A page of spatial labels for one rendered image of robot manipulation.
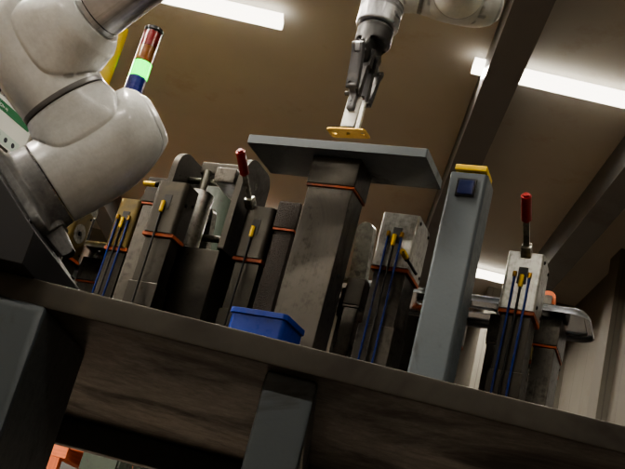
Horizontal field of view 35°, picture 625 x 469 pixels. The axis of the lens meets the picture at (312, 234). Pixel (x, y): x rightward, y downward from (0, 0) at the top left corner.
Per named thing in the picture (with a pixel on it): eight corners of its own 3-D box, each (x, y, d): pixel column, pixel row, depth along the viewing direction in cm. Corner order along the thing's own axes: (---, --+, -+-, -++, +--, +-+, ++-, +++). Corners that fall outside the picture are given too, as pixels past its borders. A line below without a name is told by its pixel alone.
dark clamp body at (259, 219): (244, 397, 200) (290, 225, 212) (220, 381, 190) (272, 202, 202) (212, 391, 203) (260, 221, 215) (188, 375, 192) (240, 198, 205)
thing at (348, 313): (337, 418, 197) (369, 283, 207) (333, 414, 195) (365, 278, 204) (319, 414, 199) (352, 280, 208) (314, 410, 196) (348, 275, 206)
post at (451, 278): (449, 420, 171) (495, 192, 185) (441, 409, 164) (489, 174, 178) (407, 412, 173) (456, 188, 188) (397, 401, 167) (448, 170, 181)
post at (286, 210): (259, 395, 195) (309, 212, 208) (250, 388, 191) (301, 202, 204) (237, 391, 197) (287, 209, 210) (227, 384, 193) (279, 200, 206)
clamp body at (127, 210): (109, 371, 213) (159, 215, 225) (83, 357, 203) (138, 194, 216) (84, 367, 215) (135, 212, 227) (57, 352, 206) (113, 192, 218)
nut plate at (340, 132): (370, 139, 195) (372, 133, 195) (364, 129, 192) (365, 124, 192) (332, 137, 199) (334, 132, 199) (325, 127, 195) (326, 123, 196)
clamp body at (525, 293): (518, 453, 182) (551, 272, 194) (510, 440, 172) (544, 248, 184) (479, 446, 185) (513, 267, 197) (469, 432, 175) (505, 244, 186)
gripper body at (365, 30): (386, 17, 198) (376, 56, 195) (399, 40, 205) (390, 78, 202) (352, 18, 201) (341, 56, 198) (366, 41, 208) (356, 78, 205)
